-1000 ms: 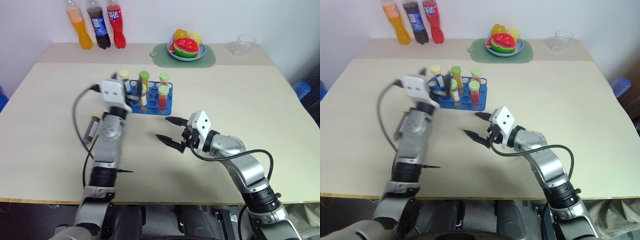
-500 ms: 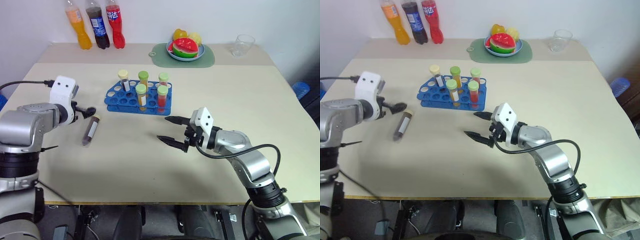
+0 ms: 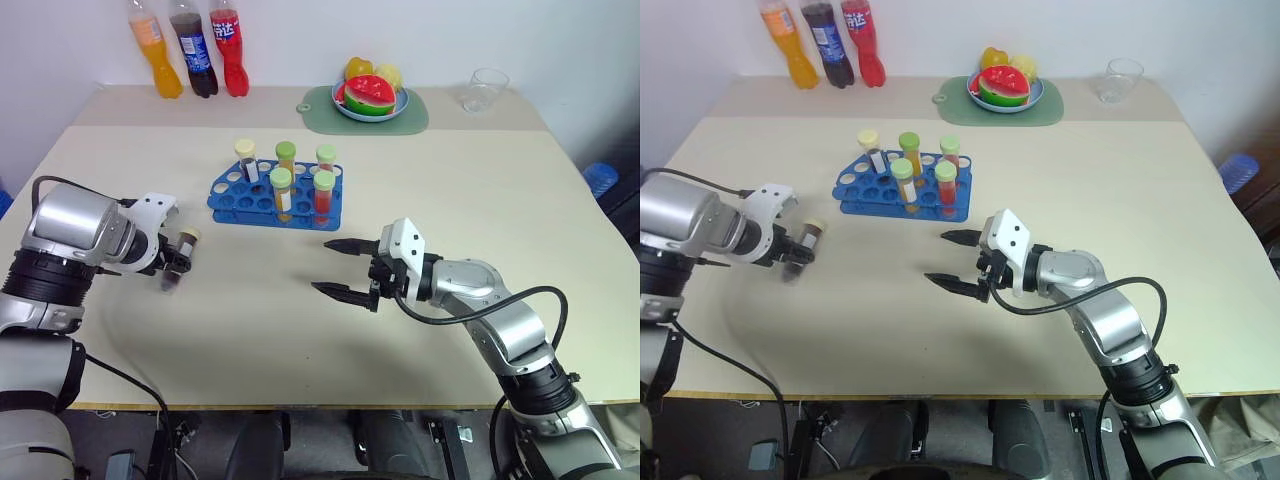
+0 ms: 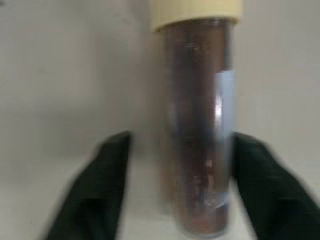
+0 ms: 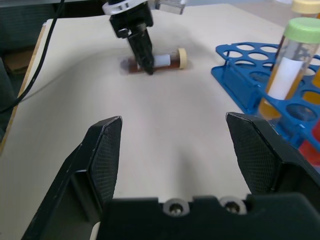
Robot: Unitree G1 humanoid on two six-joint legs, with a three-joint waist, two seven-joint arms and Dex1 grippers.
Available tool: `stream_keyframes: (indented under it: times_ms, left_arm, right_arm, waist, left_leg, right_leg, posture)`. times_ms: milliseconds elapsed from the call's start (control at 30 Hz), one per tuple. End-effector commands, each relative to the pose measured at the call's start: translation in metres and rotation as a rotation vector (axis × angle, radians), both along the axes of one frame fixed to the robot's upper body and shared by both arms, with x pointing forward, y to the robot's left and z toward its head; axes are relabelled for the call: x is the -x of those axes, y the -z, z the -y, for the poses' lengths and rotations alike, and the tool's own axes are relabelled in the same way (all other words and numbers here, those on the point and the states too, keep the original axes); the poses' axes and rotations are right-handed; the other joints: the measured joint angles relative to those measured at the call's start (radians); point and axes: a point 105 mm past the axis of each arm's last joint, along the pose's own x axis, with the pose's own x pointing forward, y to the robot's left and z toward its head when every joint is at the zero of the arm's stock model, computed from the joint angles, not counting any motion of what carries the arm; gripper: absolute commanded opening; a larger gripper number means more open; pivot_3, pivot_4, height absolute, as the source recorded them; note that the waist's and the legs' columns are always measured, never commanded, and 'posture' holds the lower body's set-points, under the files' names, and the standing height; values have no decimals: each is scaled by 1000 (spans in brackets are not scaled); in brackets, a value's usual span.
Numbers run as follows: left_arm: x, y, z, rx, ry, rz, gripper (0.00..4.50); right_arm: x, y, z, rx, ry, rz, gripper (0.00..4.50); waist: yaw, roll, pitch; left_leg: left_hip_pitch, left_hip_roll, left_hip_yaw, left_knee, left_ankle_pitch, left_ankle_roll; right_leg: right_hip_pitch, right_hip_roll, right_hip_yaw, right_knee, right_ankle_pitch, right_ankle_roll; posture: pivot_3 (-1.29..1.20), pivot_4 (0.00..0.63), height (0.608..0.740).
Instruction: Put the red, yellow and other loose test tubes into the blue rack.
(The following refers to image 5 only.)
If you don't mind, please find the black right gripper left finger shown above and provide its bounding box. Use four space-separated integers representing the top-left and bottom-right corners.
21 115 124 240

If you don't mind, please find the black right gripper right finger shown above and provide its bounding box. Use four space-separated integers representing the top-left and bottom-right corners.
225 112 320 211

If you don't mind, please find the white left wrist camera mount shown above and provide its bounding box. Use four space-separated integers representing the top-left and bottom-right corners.
101 0 148 15

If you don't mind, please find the blue test tube rack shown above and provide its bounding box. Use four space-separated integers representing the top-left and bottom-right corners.
210 41 320 151

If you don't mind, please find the yellow test tube green cap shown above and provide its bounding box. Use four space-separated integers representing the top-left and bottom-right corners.
258 17 320 121

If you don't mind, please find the brown test tube cream cap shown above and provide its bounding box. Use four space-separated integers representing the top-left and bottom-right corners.
120 48 189 75

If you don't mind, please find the red liquid test tube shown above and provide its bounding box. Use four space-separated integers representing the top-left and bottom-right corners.
298 119 320 167

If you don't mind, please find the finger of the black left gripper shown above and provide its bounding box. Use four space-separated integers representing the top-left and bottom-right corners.
127 24 155 76

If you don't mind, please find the black cable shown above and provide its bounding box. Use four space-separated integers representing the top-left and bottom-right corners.
0 0 66 113

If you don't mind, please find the clear plastic box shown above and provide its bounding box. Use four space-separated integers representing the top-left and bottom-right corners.
154 0 187 15

